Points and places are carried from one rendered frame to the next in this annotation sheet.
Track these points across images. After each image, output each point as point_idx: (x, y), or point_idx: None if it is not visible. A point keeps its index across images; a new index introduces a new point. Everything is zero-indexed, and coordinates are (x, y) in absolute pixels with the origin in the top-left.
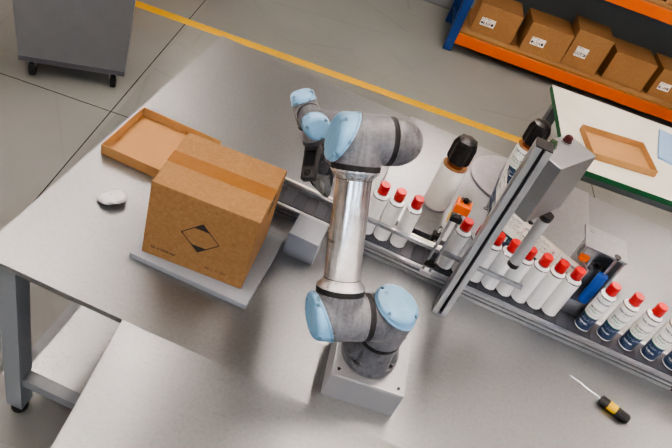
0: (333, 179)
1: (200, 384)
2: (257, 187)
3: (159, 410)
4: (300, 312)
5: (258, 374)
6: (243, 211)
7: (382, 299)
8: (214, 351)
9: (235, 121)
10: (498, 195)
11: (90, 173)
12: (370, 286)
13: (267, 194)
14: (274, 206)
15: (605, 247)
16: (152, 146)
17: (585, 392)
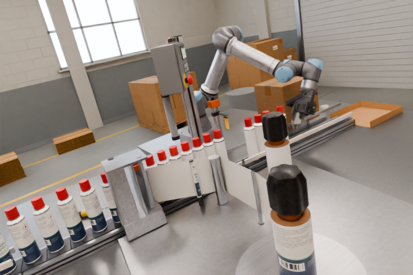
0: (291, 114)
1: (230, 121)
2: (273, 83)
3: (228, 116)
4: (240, 137)
5: (224, 128)
6: (262, 83)
7: (195, 91)
8: (239, 123)
9: (410, 134)
10: (243, 182)
11: (344, 105)
12: (238, 156)
13: (268, 85)
14: (278, 104)
15: (123, 156)
16: (368, 113)
17: (104, 210)
